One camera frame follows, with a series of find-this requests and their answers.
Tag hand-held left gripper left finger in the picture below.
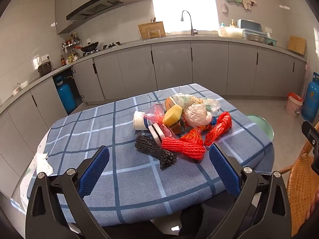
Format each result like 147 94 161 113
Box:
25 145 111 239

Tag dark rice cooker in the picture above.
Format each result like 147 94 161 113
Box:
38 62 53 77

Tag white plastic basin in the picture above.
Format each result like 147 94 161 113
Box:
218 27 243 39

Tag pink bucket with red liner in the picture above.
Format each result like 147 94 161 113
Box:
285 93 303 118

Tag red transparent plastic bag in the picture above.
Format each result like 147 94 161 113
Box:
143 105 180 140

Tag wicker chair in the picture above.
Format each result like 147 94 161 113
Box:
279 122 319 237

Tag blue plaid tablecloth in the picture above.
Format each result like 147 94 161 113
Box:
20 83 275 229

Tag beige hanging gloves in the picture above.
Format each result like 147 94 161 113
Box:
243 0 257 11

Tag bright window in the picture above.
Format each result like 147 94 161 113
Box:
150 0 220 34

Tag gas stove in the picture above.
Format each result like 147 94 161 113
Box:
82 42 122 55

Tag grey lower cabinets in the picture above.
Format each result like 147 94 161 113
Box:
0 35 308 205

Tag grey upper cabinets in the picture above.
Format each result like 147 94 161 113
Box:
55 0 152 35

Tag white and black sponge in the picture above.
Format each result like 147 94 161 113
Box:
148 123 166 145

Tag yellow sponge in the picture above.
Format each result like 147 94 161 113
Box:
162 105 183 126

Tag steel kitchen faucet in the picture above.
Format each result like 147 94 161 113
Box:
181 10 198 36

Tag grey cabinets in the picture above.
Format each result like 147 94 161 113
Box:
55 0 152 35
0 35 308 205

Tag black foam net sleeve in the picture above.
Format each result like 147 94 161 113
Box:
135 133 177 169

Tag green enamel basin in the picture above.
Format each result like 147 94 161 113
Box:
246 115 275 141

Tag blue gas cylinder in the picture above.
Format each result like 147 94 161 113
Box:
55 77 77 115
301 72 319 123

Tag wooden cutting board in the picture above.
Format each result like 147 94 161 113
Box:
138 21 166 40
287 36 307 55

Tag crumpled clear plastic bag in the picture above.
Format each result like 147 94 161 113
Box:
184 104 212 127

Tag white paper cup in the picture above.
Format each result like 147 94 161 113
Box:
133 110 150 131

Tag spice rack with bottles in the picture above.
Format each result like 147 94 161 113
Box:
60 32 81 66

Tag red foam net sleeve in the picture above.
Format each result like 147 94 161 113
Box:
161 137 206 160

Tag clear printed plastic bag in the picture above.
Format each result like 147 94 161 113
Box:
172 93 221 112

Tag blue dish rack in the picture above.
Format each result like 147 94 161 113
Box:
237 19 278 46

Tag black wok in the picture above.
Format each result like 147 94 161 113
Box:
74 41 99 54

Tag range hood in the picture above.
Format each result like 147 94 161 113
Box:
66 0 125 22

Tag brown packet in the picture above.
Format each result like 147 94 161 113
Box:
164 97 178 110

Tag orange and blue snack wrapper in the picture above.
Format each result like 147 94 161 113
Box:
179 117 218 146

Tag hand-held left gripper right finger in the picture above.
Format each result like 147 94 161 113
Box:
209 144 292 239

